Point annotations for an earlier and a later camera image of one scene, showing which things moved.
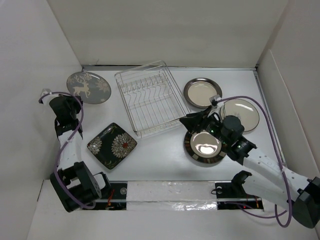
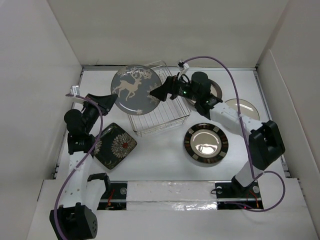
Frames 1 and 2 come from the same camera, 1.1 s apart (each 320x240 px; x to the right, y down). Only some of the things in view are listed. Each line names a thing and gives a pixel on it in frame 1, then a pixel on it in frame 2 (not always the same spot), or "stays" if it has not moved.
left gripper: x=69 y=98 -> x=105 y=102
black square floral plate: x=111 y=145 stays
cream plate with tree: x=246 y=111 stays
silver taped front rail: x=184 y=196 stays
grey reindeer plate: x=92 y=88 -> x=133 y=84
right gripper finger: x=193 y=121 -> x=161 y=92
